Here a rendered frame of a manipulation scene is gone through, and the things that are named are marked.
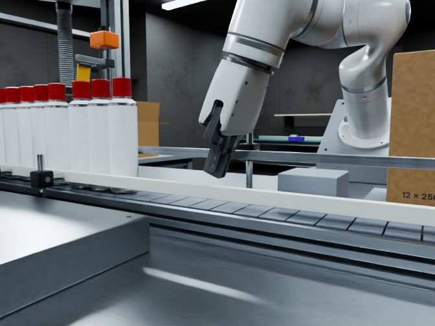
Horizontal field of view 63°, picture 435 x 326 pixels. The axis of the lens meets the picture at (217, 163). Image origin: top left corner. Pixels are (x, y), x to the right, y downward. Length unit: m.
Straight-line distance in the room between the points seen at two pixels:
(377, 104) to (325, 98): 6.93
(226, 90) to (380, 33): 0.56
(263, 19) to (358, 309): 0.35
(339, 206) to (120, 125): 0.39
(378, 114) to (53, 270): 0.94
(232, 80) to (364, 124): 0.71
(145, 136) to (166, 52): 3.74
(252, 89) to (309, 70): 7.74
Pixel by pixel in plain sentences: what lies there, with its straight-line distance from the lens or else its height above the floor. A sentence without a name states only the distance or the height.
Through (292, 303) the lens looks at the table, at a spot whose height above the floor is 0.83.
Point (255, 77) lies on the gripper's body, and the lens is 0.51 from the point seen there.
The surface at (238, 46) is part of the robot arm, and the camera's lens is 0.50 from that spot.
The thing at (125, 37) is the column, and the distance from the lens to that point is 0.90.
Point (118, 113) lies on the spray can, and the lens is 0.65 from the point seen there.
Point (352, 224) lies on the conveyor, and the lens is 0.48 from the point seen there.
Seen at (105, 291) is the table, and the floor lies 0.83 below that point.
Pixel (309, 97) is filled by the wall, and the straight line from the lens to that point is 8.17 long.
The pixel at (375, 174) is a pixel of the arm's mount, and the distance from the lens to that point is 1.15.
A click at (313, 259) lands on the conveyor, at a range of 0.46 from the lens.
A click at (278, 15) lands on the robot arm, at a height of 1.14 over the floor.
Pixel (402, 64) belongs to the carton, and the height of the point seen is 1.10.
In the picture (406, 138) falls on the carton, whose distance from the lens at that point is 0.67.
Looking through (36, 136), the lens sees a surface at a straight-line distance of 0.83.
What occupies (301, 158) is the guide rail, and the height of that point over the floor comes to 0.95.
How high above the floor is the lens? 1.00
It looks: 6 degrees down
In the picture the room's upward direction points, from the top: straight up
